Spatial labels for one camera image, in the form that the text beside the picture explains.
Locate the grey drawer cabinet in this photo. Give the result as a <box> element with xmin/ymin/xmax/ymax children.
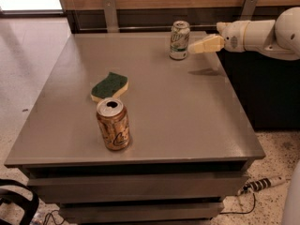
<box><xmin>6</xmin><ymin>33</ymin><xmax>264</xmax><ymax>225</ymax></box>

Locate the white green 7up can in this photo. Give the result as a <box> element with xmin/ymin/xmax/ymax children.
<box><xmin>169</xmin><ymin>21</ymin><xmax>190</xmax><ymax>60</ymax></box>

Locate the upper grey drawer front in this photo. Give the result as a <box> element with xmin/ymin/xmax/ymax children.
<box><xmin>28</xmin><ymin>172</ymin><xmax>248</xmax><ymax>203</ymax></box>

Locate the black cable on floor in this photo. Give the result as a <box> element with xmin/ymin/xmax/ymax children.
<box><xmin>218</xmin><ymin>192</ymin><xmax>257</xmax><ymax>216</ymax></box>

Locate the horizontal metal rail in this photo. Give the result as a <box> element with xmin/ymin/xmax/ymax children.
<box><xmin>79</xmin><ymin>24</ymin><xmax>217</xmax><ymax>32</ymax></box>

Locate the white black power strip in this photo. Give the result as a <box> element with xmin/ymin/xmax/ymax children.
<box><xmin>238</xmin><ymin>176</ymin><xmax>286</xmax><ymax>195</ymax></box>

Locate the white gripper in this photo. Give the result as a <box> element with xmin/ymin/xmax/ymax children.
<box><xmin>187</xmin><ymin>21</ymin><xmax>249</xmax><ymax>53</ymax></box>

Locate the gold brown soda can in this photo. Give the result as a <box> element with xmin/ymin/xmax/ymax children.
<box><xmin>97</xmin><ymin>97</ymin><xmax>130</xmax><ymax>151</ymax></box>

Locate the lower grey drawer front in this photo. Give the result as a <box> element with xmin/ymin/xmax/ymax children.
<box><xmin>59</xmin><ymin>202</ymin><xmax>224</xmax><ymax>224</ymax></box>

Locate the black chair part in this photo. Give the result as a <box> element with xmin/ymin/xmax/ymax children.
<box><xmin>0</xmin><ymin>179</ymin><xmax>39</xmax><ymax>225</ymax></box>

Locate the right metal wall bracket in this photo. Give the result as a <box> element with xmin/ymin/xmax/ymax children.
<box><xmin>239</xmin><ymin>0</ymin><xmax>259</xmax><ymax>21</ymax></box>

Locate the metal wall bracket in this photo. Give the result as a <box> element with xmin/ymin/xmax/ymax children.
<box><xmin>102</xmin><ymin>0</ymin><xmax>119</xmax><ymax>33</ymax></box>
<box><xmin>239</xmin><ymin>0</ymin><xmax>259</xmax><ymax>21</ymax></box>

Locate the green yellow sponge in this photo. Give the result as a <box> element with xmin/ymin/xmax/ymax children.
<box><xmin>91</xmin><ymin>72</ymin><xmax>128</xmax><ymax>102</ymax></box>

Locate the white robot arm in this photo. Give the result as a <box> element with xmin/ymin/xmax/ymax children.
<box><xmin>188</xmin><ymin>7</ymin><xmax>300</xmax><ymax>128</ymax></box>

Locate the grey drawer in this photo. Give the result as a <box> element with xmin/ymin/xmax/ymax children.
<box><xmin>59</xmin><ymin>202</ymin><xmax>224</xmax><ymax>224</ymax></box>
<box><xmin>28</xmin><ymin>172</ymin><xmax>248</xmax><ymax>203</ymax></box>

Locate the left metal wall bracket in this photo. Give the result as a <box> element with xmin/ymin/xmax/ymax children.
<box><xmin>102</xmin><ymin>0</ymin><xmax>119</xmax><ymax>33</ymax></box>

